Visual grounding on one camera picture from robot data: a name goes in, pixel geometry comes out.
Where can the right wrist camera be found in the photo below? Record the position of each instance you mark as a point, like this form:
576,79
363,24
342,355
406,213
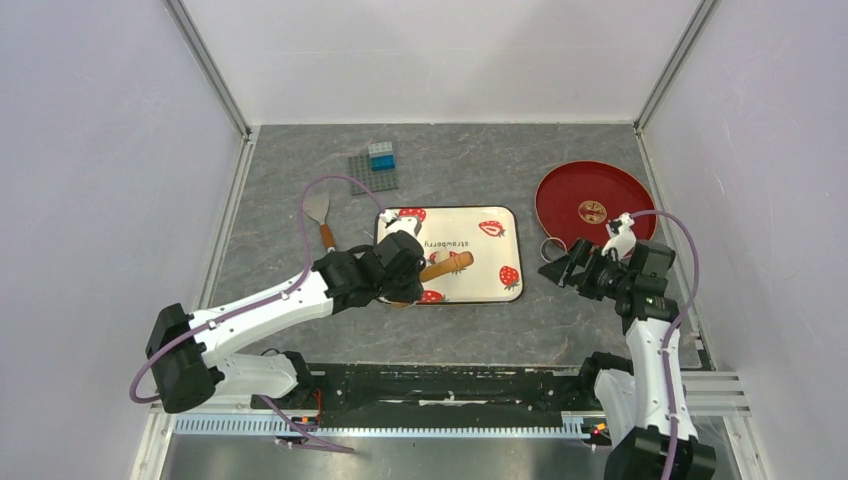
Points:
621,237

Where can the grey lego baseplate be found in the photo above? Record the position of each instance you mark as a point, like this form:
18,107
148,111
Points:
359,167

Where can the metal ring cutter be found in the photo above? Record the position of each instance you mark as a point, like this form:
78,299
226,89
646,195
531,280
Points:
552,248

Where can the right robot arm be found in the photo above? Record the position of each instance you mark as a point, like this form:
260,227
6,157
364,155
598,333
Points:
643,396

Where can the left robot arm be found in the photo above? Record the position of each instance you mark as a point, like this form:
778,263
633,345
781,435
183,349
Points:
196,356

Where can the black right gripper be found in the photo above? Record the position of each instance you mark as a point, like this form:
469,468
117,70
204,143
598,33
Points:
585,255

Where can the strawberry print enamel tray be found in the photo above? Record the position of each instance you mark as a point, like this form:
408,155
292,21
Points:
487,233

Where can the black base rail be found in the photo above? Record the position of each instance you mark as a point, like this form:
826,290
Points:
440,396

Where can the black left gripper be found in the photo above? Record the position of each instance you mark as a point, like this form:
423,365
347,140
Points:
413,292

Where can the wooden dough roller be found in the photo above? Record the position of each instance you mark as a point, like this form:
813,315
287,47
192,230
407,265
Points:
450,265

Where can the red round plate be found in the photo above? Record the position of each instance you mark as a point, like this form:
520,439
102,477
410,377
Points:
577,199

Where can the blue grey lego bricks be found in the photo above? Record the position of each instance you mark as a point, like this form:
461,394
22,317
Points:
381,156

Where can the metal scraper wooden handle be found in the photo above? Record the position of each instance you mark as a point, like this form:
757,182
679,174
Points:
316,207

